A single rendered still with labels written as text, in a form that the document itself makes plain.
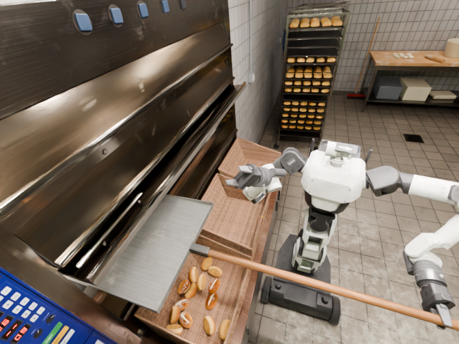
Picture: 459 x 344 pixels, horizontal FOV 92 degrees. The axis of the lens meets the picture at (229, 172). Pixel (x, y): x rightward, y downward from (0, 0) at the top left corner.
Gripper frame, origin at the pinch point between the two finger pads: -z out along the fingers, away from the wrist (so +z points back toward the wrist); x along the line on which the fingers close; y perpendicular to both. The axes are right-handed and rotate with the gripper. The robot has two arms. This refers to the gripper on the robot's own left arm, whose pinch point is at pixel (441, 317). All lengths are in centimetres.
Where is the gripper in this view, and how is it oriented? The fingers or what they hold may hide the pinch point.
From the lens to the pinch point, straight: 114.1
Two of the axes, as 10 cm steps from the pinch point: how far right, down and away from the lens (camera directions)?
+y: -9.4, -1.6, 2.9
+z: 3.3, -6.4, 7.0
